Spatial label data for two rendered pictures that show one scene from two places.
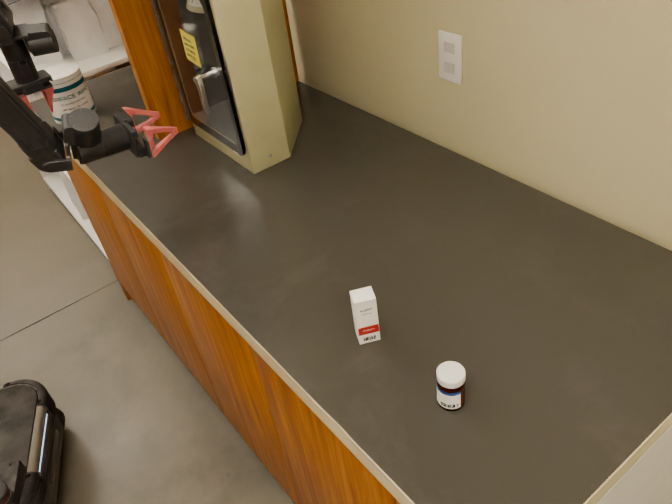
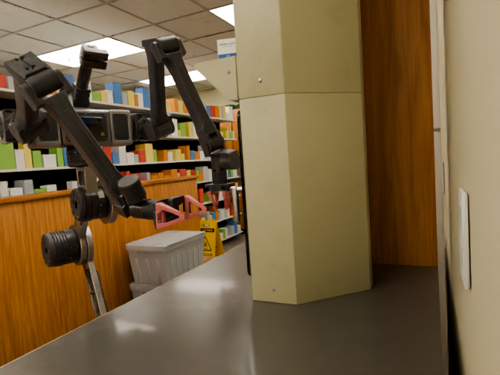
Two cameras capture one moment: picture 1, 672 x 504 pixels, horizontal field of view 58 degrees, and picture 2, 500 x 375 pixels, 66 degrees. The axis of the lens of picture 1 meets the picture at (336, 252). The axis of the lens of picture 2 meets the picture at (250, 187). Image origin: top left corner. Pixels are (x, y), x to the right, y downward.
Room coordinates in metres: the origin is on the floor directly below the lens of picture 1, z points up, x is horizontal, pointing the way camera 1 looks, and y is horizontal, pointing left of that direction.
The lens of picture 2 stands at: (0.87, -0.59, 1.27)
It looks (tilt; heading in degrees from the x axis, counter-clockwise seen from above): 4 degrees down; 58
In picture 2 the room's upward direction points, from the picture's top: 4 degrees counter-clockwise
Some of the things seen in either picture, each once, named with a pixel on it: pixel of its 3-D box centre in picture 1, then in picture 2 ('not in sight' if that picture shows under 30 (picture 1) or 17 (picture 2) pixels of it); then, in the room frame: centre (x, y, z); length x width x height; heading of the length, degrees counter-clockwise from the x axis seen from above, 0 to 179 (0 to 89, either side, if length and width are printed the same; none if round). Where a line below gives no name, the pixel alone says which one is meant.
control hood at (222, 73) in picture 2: not in sight; (245, 90); (1.44, 0.31, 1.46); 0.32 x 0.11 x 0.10; 32
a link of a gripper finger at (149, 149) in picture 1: (154, 134); (172, 214); (1.22, 0.35, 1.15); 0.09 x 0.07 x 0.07; 121
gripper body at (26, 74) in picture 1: (24, 72); (219, 178); (1.55, 0.70, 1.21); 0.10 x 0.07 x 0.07; 123
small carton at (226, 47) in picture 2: not in sight; (229, 53); (1.37, 0.26, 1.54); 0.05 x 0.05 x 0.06; 49
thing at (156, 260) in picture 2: not in sight; (169, 256); (1.98, 2.56, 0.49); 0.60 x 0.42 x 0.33; 32
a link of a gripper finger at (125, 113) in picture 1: (142, 122); (189, 209); (1.28, 0.38, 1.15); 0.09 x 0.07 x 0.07; 121
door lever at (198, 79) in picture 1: (208, 90); (241, 203); (1.36, 0.23, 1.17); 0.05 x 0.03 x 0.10; 122
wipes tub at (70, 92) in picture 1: (66, 93); not in sight; (1.86, 0.75, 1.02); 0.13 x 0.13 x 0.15
